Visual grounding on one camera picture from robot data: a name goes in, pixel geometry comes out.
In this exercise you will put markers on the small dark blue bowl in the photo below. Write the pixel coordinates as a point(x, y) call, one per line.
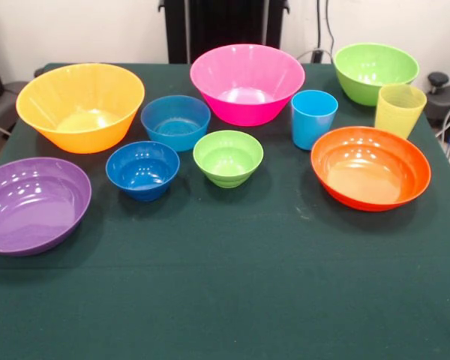
point(142, 168)

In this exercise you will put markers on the light blue plastic cup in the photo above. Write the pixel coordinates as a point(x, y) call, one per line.
point(311, 127)

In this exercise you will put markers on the large green plastic bowl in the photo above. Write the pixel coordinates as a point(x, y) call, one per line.
point(367, 67)

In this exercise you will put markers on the small green plastic bowl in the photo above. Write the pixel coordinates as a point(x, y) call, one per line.
point(228, 157)

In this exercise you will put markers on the translucent light blue bowl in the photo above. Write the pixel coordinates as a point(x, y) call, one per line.
point(172, 116)

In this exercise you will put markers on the large pink plastic bowl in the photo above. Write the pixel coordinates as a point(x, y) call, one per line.
point(247, 71)

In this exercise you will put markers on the dark green tablecloth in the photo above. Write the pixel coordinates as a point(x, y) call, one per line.
point(225, 292)

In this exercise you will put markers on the shallow orange plastic bowl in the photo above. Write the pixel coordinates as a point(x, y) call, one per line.
point(367, 176)

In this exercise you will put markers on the large yellow plastic bowl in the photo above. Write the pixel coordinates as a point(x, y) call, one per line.
point(78, 90)

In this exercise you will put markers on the translucent yellow plastic cup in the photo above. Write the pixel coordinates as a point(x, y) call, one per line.
point(397, 116)

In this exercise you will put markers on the shallow purple plastic bowl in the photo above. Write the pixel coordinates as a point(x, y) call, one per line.
point(30, 210)

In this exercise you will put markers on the black knob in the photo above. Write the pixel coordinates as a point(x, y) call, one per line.
point(438, 79)

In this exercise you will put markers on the black round base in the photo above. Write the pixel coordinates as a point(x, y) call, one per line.
point(448, 101)

